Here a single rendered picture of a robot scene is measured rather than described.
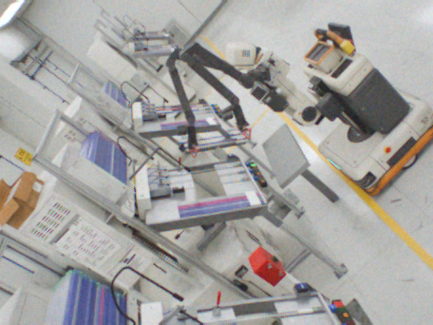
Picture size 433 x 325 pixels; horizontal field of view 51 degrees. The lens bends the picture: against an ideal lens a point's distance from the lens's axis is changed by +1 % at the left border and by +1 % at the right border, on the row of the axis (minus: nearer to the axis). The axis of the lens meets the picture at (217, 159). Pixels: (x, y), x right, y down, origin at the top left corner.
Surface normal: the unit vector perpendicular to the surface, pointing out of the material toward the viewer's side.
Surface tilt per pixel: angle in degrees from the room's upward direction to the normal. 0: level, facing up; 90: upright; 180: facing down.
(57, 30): 90
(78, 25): 90
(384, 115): 90
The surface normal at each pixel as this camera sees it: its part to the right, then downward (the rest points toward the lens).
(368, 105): 0.22, 0.36
